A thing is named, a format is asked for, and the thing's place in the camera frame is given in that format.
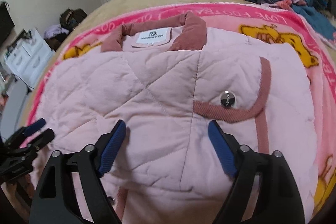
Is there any pink quilted jacket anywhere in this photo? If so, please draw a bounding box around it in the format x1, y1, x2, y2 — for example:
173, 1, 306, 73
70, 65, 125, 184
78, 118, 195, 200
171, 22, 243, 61
31, 12, 318, 223

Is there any purple clothes pile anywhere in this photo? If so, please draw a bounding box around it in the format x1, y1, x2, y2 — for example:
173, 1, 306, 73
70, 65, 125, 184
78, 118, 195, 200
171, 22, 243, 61
43, 24, 70, 39

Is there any grey folding table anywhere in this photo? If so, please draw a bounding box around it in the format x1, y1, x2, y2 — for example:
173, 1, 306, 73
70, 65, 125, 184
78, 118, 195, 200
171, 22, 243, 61
1, 79, 31, 141

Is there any white plastic drawer unit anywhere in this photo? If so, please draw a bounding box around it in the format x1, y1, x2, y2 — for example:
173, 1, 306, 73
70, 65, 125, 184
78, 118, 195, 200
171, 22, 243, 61
3, 28, 55, 89

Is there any dark bag on floor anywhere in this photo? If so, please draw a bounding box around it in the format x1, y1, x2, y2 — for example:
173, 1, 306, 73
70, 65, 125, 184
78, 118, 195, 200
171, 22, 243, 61
59, 9, 88, 31

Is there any pink cartoon bear blanket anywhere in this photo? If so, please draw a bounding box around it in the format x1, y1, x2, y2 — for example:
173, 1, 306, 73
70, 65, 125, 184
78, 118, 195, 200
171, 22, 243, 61
23, 2, 335, 212

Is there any black wall television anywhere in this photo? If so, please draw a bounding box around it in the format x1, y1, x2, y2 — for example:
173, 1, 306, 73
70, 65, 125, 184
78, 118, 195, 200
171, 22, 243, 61
0, 2, 15, 45

